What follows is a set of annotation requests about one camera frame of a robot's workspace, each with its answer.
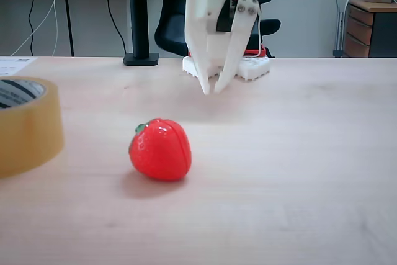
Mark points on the black office chair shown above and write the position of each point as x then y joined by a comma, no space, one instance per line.
170,29

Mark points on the grey metal crutch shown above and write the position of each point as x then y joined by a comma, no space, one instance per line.
340,29

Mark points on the red toy strawberry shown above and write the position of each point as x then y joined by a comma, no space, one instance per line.
161,153

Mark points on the wooden drawer cabinet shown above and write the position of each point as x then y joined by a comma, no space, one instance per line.
356,29

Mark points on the white printed paper sheet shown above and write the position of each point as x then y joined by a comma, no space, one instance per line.
12,64

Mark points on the yellowish packing tape roll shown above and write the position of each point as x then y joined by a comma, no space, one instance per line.
28,137

